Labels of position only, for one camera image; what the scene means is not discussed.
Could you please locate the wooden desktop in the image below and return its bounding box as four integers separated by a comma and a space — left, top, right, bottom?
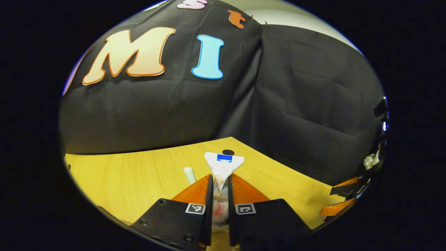
64, 137, 349, 231

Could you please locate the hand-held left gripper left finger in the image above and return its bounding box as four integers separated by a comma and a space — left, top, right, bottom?
130, 174, 214, 251

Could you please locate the black backdrop cloth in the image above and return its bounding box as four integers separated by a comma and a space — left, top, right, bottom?
59, 0, 385, 187

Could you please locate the pale green toothbrush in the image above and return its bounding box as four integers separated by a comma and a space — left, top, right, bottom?
183, 167, 198, 185

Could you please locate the white toothpaste tube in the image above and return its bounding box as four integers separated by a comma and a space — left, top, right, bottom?
204, 151, 245, 233

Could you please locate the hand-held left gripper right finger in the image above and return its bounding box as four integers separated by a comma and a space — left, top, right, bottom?
227, 173, 311, 248

